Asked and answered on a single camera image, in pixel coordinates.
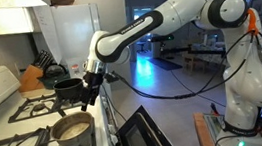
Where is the dark kettle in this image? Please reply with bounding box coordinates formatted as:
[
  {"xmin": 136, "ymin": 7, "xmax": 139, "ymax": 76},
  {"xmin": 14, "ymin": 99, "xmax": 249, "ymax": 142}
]
[{"xmin": 37, "ymin": 62, "xmax": 72, "ymax": 92}]

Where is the white paper sheet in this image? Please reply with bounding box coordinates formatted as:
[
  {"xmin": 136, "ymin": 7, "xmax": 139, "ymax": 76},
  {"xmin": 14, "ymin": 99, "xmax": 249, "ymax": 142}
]
[{"xmin": 31, "ymin": 4, "xmax": 64, "ymax": 68}]

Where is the wooden chair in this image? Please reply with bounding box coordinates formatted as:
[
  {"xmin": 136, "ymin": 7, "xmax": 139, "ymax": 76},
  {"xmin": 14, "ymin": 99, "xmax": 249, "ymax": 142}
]
[{"xmin": 180, "ymin": 47, "xmax": 212, "ymax": 76}]

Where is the black camera on boom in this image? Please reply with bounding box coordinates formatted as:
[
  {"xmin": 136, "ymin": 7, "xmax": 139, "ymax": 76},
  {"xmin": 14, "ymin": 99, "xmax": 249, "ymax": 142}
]
[{"xmin": 149, "ymin": 26, "xmax": 227, "ymax": 64}]

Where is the brown pot with contents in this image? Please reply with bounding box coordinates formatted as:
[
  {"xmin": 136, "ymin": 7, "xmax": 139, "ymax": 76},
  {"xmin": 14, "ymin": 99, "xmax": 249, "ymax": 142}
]
[{"xmin": 36, "ymin": 109, "xmax": 98, "ymax": 146}]

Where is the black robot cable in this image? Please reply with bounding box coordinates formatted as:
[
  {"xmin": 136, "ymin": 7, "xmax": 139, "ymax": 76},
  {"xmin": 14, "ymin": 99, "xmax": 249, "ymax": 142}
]
[{"xmin": 101, "ymin": 30, "xmax": 262, "ymax": 109}]

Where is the black knife handle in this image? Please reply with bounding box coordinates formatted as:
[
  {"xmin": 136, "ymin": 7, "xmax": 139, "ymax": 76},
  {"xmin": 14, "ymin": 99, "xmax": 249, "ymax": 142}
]
[
  {"xmin": 36, "ymin": 51, "xmax": 52, "ymax": 69},
  {"xmin": 30, "ymin": 49, "xmax": 46, "ymax": 66},
  {"xmin": 41, "ymin": 55, "xmax": 56, "ymax": 72}
]

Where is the small jar red label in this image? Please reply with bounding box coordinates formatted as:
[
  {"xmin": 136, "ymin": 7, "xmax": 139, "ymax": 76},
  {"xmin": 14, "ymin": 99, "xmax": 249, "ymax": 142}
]
[{"xmin": 67, "ymin": 58, "xmax": 85, "ymax": 79}]

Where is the wooden knife block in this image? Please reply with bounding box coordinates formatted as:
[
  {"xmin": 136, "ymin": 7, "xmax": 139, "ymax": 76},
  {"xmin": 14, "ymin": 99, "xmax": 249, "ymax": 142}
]
[{"xmin": 15, "ymin": 63, "xmax": 47, "ymax": 95}]

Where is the red black cable plug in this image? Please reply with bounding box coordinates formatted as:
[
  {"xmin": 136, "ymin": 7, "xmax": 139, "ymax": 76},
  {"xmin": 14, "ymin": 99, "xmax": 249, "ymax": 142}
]
[{"xmin": 209, "ymin": 102, "xmax": 220, "ymax": 116}]

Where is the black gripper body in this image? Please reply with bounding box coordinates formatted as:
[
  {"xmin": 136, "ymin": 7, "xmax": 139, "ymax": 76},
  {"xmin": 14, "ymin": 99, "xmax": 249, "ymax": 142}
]
[{"xmin": 82, "ymin": 69, "xmax": 107, "ymax": 92}]

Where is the black saucepan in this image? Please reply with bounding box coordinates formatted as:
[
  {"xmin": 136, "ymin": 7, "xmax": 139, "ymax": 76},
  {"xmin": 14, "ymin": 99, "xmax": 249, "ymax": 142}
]
[{"xmin": 51, "ymin": 76, "xmax": 88, "ymax": 103}]

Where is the white refrigerator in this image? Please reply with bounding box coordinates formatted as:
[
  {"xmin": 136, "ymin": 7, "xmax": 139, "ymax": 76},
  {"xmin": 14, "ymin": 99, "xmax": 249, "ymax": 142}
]
[{"xmin": 50, "ymin": 0, "xmax": 110, "ymax": 93}]

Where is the orange cable clip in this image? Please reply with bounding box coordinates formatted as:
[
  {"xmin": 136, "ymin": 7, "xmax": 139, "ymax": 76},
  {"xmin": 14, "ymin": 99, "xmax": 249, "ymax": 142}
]
[{"xmin": 245, "ymin": 6, "xmax": 261, "ymax": 37}]

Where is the dark blue floor mat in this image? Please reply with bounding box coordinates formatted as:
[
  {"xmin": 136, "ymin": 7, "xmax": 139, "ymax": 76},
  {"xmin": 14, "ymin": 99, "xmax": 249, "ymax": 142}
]
[{"xmin": 148, "ymin": 54, "xmax": 184, "ymax": 75}]

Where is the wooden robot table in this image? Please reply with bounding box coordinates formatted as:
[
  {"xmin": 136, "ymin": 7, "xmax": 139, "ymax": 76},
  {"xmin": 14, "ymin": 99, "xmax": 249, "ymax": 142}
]
[{"xmin": 192, "ymin": 104, "xmax": 262, "ymax": 146}]

